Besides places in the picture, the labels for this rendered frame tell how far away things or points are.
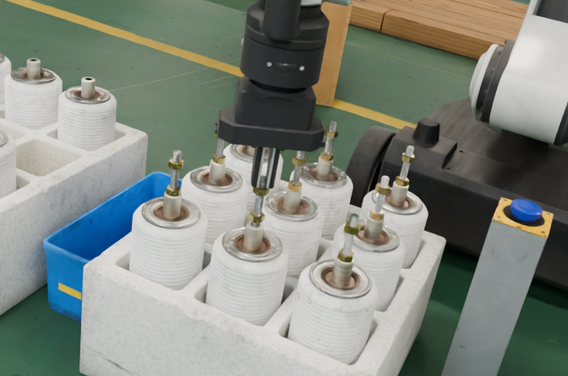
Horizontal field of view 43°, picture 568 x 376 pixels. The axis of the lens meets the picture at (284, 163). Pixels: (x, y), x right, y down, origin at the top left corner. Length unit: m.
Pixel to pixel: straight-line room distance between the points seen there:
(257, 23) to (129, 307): 0.40
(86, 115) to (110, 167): 0.10
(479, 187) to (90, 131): 0.69
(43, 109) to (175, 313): 0.54
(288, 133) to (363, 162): 0.59
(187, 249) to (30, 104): 0.50
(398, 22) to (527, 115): 1.75
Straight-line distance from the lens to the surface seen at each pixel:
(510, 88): 1.17
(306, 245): 0.99
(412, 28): 2.88
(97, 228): 1.23
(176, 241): 0.92
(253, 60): 0.77
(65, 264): 1.12
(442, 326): 1.29
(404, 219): 1.04
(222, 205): 1.01
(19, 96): 1.32
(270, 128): 0.80
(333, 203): 1.07
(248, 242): 0.89
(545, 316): 1.41
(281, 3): 0.71
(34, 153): 1.30
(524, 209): 0.98
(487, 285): 1.01
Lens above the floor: 0.74
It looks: 26 degrees down
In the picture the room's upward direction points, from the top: 10 degrees clockwise
